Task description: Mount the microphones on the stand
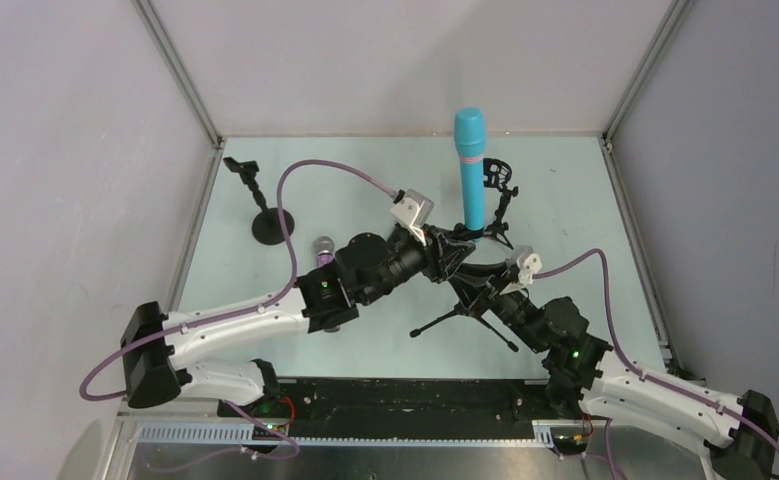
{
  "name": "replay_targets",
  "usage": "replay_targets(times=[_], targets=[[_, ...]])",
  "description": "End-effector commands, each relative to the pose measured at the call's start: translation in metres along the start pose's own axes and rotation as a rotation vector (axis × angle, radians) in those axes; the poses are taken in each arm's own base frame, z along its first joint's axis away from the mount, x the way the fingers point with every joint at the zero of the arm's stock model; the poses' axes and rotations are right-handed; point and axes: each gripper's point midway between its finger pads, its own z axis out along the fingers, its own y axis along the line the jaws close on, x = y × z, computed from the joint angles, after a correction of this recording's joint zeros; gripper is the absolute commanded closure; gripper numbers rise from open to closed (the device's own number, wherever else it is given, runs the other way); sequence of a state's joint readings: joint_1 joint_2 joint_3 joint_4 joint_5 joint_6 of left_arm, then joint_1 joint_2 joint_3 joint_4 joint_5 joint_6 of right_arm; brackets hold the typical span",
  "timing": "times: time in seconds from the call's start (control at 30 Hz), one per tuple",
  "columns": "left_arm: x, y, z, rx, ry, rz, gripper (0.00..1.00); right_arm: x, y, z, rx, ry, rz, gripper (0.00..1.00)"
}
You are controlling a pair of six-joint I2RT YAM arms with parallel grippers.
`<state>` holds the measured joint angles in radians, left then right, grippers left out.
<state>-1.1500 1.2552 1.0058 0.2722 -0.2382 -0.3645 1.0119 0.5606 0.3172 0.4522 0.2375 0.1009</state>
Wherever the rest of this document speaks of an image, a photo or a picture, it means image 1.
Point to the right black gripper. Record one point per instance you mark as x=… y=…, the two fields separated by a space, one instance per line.
x=490 y=288

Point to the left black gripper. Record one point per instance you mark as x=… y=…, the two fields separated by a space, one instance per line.
x=437 y=250

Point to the black small tripod stand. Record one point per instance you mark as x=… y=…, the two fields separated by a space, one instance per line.
x=462 y=289

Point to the black shock-mount tripod stand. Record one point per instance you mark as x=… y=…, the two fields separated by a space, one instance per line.
x=497 y=176

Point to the purple glitter microphone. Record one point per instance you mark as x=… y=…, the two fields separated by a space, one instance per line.
x=324 y=250

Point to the teal blue microphone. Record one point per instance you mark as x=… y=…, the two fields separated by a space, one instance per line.
x=470 y=138

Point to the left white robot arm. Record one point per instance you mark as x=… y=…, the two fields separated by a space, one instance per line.
x=171 y=355

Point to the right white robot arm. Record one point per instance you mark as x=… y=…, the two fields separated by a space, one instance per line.
x=734 y=434

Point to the black round-base mic stand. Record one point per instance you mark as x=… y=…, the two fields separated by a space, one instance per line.
x=271 y=223

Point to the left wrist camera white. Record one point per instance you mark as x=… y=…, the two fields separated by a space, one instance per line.
x=411 y=209

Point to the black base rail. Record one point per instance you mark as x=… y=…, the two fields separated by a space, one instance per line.
x=384 y=409

